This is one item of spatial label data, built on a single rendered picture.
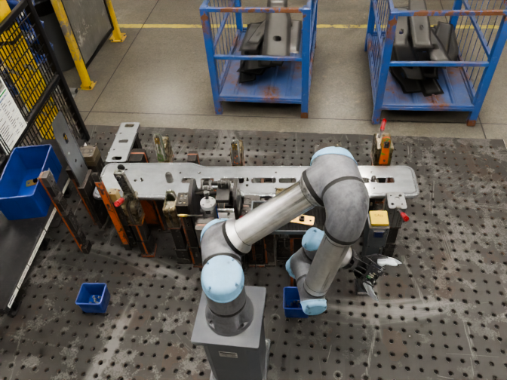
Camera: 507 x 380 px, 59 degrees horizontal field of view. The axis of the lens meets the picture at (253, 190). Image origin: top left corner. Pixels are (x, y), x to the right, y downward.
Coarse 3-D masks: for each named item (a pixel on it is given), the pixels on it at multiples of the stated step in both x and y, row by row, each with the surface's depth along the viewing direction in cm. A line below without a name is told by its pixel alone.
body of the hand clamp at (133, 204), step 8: (128, 200) 185; (136, 200) 183; (128, 208) 181; (136, 208) 182; (128, 216) 185; (136, 216) 184; (144, 216) 192; (128, 224) 189; (136, 224) 188; (144, 224) 194; (136, 232) 194; (144, 232) 194; (144, 240) 198; (152, 240) 204; (144, 248) 202; (152, 248) 204; (144, 256) 206; (152, 256) 205
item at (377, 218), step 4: (372, 212) 156; (376, 212) 156; (380, 212) 156; (384, 212) 156; (372, 216) 155; (376, 216) 155; (380, 216) 155; (384, 216) 155; (372, 220) 154; (376, 220) 154; (380, 220) 154; (384, 220) 154; (388, 220) 153; (372, 224) 153; (376, 224) 153; (380, 224) 153; (384, 224) 153; (388, 224) 153
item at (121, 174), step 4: (120, 164) 173; (120, 168) 173; (124, 168) 174; (116, 172) 171; (120, 172) 170; (116, 176) 170; (120, 176) 171; (124, 176) 173; (120, 180) 174; (124, 180) 173; (128, 180) 177; (120, 184) 176; (124, 184) 176; (128, 184) 177; (124, 188) 178; (128, 188) 178; (132, 188) 181; (124, 192) 181; (128, 192) 180; (132, 192) 181; (132, 196) 183
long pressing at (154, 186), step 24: (144, 168) 203; (168, 168) 202; (192, 168) 201; (216, 168) 200; (240, 168) 199; (264, 168) 198; (288, 168) 197; (360, 168) 194; (384, 168) 193; (408, 168) 192; (96, 192) 194; (120, 192) 193; (144, 192) 192; (264, 192) 188; (384, 192) 184; (408, 192) 183
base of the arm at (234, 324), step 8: (248, 296) 141; (248, 304) 135; (208, 312) 134; (240, 312) 131; (248, 312) 135; (208, 320) 136; (216, 320) 132; (224, 320) 131; (232, 320) 131; (240, 320) 134; (248, 320) 135; (216, 328) 134; (224, 328) 133; (232, 328) 133; (240, 328) 134
